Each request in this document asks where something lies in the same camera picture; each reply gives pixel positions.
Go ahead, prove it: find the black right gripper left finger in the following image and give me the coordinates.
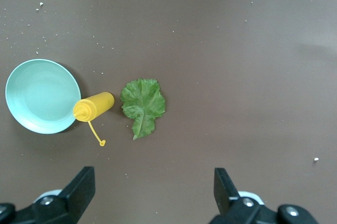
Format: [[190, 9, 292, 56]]
[[15, 166, 95, 224]]

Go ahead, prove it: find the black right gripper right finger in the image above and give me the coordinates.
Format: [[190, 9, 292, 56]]
[[209, 168, 319, 224]]

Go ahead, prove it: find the yellow mustard squeeze bottle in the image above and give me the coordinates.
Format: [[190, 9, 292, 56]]
[[73, 91, 115, 147]]

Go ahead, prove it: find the green lettuce leaf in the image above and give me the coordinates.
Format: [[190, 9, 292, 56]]
[[120, 77, 166, 141]]

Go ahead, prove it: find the mint green plate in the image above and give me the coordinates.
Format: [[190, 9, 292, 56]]
[[5, 59, 82, 134]]

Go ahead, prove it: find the brown table cloth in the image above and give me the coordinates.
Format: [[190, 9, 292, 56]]
[[0, 0, 337, 224]]

